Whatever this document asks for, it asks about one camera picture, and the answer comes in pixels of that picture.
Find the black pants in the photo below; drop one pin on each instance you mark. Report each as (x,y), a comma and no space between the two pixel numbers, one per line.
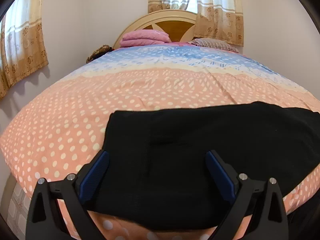
(190,155)

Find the striped pillow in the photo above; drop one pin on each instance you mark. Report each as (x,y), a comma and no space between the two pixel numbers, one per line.
(215,43)

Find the cream wooden headboard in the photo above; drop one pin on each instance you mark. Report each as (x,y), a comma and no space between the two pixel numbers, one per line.
(160,21)

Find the beige floral window curtain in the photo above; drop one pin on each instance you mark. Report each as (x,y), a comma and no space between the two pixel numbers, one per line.
(22,37)
(215,10)

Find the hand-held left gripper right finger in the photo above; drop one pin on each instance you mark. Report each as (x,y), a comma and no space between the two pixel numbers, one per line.
(221,177)

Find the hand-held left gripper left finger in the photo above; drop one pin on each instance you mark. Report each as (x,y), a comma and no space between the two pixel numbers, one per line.
(95,177)

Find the folded pink blanket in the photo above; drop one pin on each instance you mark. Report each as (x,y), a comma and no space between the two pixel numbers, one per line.
(145,37)

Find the dark patterned cloth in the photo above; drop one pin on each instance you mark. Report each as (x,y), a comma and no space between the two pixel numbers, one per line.
(98,53)

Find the polka dot bed quilt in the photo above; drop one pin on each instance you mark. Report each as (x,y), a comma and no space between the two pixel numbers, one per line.
(125,87)

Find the pink bed sheet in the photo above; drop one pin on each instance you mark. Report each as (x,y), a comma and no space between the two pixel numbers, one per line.
(172,43)

